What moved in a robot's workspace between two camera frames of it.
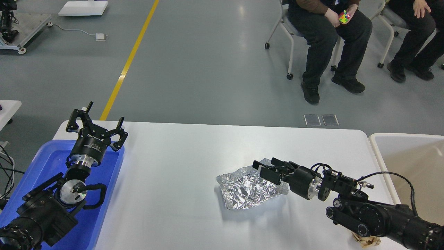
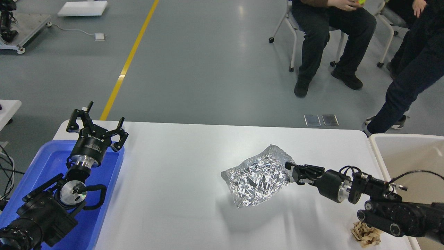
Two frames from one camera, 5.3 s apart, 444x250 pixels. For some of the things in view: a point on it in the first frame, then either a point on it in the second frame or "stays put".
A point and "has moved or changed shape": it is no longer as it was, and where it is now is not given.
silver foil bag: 246,188 has moved or changed shape
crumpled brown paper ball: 366,242 stays put
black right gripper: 302,181 to 330,183
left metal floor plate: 312,120 stays put
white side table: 9,108 stays put
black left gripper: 90,147 stays put
